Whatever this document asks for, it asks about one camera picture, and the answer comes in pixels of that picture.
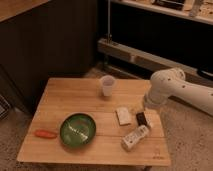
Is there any black eraser block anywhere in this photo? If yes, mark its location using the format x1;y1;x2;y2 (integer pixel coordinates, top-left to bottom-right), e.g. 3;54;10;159
136;112;147;125

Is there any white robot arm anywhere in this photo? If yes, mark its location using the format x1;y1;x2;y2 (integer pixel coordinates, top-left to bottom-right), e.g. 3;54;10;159
143;68;213;116

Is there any wooden table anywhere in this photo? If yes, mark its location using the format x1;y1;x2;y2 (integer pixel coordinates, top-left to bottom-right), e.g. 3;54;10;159
17;78;171;166

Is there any metal vertical pole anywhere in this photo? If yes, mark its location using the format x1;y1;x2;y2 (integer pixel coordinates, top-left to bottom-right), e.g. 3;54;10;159
107;0;111;43

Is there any green bowl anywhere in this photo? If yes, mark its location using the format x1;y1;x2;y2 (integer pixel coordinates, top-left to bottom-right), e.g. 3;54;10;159
59;113;96;148

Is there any orange carrot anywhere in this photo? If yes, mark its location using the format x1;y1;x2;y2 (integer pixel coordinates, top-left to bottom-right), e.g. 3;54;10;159
34;130;57;139

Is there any upper wooden shelf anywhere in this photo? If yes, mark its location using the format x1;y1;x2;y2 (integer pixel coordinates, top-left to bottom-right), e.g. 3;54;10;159
112;0;213;26

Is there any metal shelf rail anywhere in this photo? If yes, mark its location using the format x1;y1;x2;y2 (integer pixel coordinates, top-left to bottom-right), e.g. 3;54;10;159
97;37;213;88

